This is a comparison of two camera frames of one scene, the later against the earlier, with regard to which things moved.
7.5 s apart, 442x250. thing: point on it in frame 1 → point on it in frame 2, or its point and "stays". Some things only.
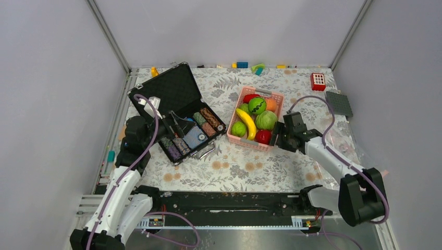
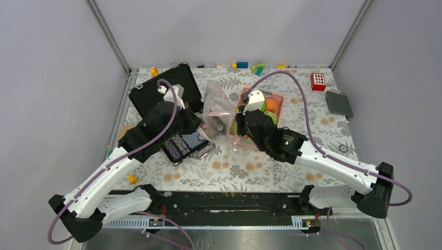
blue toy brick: [242, 64] stays
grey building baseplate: [339, 103] stays
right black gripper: [279, 128] → [240, 118]
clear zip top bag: [340, 139] → [218, 112]
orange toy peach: [271, 104] stays
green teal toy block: [258, 69] stays
